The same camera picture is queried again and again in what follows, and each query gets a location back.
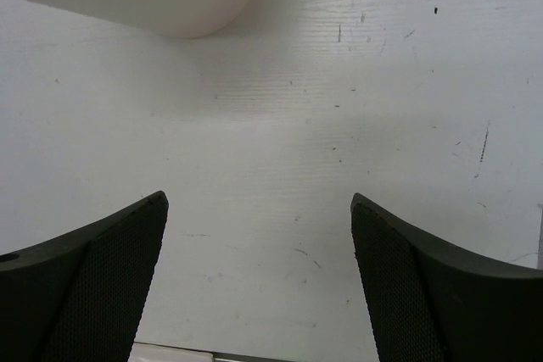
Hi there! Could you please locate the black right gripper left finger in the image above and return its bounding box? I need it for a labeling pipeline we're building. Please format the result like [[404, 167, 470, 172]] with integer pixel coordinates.
[[1, 192, 168, 361]]

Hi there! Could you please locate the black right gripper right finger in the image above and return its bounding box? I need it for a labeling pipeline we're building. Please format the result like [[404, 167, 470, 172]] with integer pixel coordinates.
[[350, 193, 542, 361]]

